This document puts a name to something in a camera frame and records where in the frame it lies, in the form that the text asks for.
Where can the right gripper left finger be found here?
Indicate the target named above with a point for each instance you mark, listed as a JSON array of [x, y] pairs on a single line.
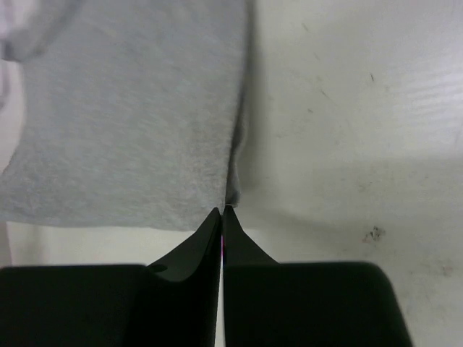
[[183, 289]]

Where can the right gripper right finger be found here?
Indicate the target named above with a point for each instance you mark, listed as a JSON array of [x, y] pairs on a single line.
[[245, 297]]

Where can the grey tank top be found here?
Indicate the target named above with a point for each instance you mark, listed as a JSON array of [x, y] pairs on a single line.
[[133, 113]]

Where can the folded white tank top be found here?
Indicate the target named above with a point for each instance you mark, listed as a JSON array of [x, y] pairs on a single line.
[[15, 16]]

